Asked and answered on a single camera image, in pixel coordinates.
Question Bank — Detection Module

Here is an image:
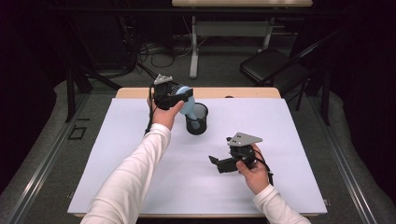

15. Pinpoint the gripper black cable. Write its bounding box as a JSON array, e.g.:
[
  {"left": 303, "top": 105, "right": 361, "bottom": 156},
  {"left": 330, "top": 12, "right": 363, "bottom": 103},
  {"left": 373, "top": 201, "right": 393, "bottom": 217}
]
[
  {"left": 143, "top": 84, "right": 157, "bottom": 136},
  {"left": 251, "top": 148, "right": 276, "bottom": 188}
]

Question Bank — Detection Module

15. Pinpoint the metal floor rail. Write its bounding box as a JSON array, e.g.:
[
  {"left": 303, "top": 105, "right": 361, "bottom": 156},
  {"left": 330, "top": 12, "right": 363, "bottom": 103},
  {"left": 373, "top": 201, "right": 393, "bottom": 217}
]
[
  {"left": 4, "top": 92, "right": 92, "bottom": 224},
  {"left": 305, "top": 92, "right": 378, "bottom": 224}
]

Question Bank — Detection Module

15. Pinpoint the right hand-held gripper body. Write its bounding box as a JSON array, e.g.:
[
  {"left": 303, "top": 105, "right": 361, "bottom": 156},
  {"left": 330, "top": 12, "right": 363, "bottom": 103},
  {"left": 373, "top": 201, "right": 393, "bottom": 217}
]
[{"left": 216, "top": 132, "right": 264, "bottom": 175}]

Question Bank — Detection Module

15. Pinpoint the person's right hand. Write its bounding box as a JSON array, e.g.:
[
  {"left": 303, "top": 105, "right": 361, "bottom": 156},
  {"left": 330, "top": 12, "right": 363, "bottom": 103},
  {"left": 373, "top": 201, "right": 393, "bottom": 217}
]
[{"left": 234, "top": 142, "right": 271, "bottom": 196}]

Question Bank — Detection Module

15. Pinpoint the white-legged desk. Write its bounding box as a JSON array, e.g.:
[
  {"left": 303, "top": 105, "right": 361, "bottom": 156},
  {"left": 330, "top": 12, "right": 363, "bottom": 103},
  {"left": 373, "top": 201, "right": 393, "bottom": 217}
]
[{"left": 171, "top": 0, "right": 314, "bottom": 80}]

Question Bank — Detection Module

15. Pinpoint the black folding chair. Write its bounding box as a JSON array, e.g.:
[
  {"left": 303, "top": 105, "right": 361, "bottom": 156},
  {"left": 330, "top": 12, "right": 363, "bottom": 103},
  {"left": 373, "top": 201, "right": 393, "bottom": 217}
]
[{"left": 239, "top": 28, "right": 342, "bottom": 96}]

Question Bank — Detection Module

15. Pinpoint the white table mat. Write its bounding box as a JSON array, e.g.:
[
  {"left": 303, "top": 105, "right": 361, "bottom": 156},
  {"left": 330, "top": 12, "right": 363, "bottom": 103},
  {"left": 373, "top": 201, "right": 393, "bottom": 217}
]
[{"left": 66, "top": 97, "right": 329, "bottom": 216}]

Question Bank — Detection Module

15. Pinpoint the light blue hairbrush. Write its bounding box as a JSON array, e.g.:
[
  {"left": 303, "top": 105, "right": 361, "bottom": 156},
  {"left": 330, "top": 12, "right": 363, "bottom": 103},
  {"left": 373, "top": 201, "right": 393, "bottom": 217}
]
[{"left": 175, "top": 86, "right": 202, "bottom": 131}]

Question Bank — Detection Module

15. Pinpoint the wooden table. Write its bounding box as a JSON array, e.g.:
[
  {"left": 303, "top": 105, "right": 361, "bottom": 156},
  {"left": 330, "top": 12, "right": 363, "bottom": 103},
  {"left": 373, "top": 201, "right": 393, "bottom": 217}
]
[{"left": 73, "top": 87, "right": 322, "bottom": 219}]

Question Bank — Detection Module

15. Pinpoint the black metal stand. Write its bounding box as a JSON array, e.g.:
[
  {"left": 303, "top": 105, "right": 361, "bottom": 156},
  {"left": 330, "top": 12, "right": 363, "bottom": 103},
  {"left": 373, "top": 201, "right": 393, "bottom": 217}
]
[{"left": 63, "top": 18, "right": 123, "bottom": 123}]

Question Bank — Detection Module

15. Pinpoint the black mesh cup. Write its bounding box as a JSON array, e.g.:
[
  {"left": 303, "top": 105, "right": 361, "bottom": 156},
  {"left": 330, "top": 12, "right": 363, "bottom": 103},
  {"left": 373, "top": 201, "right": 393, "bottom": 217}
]
[{"left": 184, "top": 102, "right": 209, "bottom": 136}]

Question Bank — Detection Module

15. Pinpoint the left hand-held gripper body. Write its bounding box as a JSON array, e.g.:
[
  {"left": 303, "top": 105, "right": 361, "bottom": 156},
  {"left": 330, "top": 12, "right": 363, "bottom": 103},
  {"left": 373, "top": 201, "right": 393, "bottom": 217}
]
[{"left": 151, "top": 73, "right": 188, "bottom": 111}]

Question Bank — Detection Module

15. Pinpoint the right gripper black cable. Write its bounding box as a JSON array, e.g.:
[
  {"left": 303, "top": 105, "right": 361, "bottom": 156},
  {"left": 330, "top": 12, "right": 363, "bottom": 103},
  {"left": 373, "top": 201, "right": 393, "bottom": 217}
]
[{"left": 251, "top": 148, "right": 276, "bottom": 188}]

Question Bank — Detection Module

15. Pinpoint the bundle of floor cables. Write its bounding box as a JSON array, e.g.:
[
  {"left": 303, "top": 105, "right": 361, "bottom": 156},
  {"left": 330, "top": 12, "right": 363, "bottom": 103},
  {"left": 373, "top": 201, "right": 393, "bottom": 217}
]
[{"left": 123, "top": 15, "right": 194, "bottom": 89}]

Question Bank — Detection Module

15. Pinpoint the person's left hand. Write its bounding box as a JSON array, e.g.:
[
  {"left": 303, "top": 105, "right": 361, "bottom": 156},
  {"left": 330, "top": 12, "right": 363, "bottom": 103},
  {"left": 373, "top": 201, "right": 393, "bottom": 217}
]
[{"left": 146, "top": 92, "right": 186, "bottom": 132}]

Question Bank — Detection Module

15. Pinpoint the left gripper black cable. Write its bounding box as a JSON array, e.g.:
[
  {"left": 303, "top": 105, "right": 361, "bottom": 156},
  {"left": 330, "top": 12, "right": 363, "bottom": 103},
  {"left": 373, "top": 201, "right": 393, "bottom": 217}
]
[{"left": 143, "top": 84, "right": 157, "bottom": 136}]

